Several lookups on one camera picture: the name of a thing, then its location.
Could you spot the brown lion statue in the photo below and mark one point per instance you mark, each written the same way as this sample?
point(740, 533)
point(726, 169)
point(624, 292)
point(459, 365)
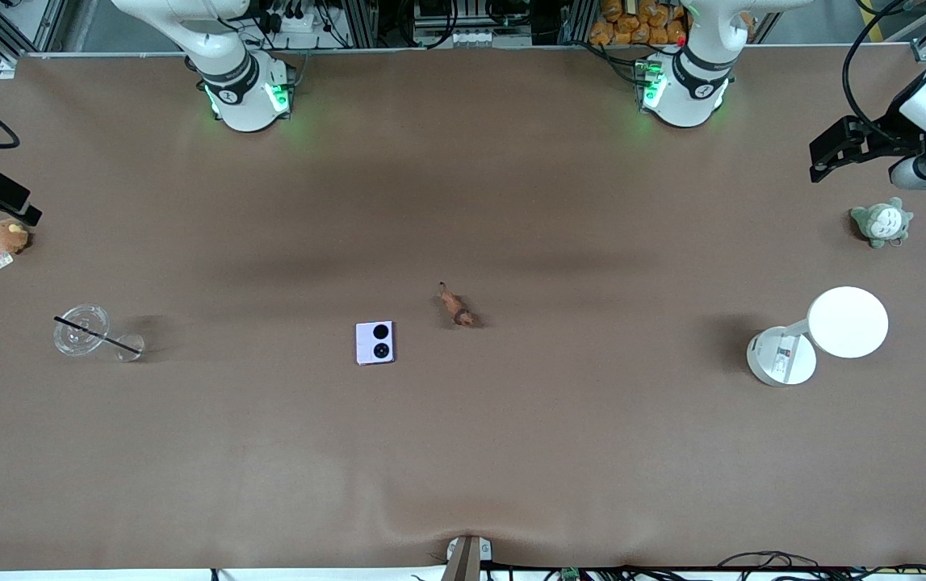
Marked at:
point(457, 308)

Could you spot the brown plush toy with tag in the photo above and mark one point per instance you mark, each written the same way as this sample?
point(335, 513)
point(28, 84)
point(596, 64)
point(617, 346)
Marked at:
point(9, 236)

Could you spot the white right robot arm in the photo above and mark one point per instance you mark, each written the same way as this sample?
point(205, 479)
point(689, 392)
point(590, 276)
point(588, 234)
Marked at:
point(240, 89)

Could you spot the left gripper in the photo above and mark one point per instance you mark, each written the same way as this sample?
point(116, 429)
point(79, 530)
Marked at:
point(892, 129)

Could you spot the white terminal block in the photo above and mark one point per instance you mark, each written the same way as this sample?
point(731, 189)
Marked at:
point(471, 38)

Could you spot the white round desk lamp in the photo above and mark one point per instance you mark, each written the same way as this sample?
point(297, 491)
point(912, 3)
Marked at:
point(848, 323)

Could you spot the grey totoro plush toy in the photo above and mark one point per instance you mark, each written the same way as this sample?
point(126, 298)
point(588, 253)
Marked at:
point(881, 224)

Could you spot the clear plastic cup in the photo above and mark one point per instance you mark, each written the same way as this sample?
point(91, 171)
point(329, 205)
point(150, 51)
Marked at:
point(75, 343)

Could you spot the white power strip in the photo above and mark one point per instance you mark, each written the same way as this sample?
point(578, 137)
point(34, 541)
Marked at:
point(297, 22)

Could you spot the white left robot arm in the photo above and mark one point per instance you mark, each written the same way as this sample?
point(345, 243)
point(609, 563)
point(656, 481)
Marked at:
point(689, 89)

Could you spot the lilac flip phone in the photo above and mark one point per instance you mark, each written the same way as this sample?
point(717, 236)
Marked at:
point(366, 351)

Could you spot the black drinking straw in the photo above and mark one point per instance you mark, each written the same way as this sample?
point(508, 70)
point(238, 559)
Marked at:
point(95, 335)

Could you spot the orange packaged snacks pile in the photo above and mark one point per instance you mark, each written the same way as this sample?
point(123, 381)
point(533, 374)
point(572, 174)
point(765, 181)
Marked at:
point(640, 24)

